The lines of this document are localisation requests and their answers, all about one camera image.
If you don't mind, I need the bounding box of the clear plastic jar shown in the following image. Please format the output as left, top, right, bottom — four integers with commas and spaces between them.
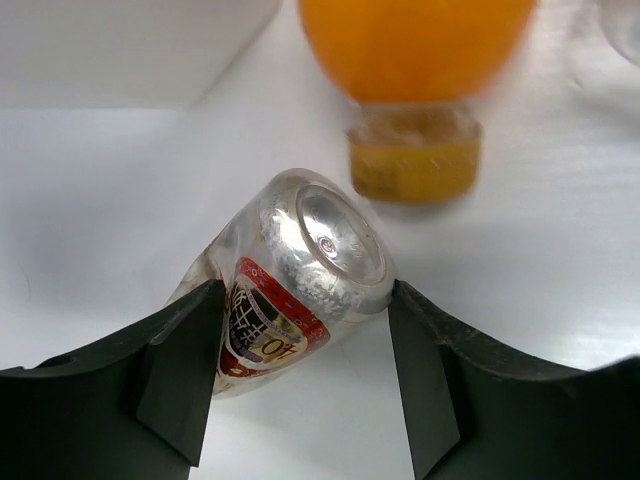
598, 0, 639, 66

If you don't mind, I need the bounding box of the clear bottle red cap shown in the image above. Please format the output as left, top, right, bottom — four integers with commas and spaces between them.
169, 168, 396, 399

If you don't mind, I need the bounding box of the orange juice bottle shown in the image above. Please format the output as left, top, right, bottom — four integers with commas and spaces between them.
298, 0, 535, 205

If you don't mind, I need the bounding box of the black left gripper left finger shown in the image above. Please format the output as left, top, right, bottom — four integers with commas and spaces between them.
1, 281, 225, 479

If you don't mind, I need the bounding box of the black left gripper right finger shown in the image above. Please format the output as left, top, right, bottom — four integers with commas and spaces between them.
388, 281, 639, 479

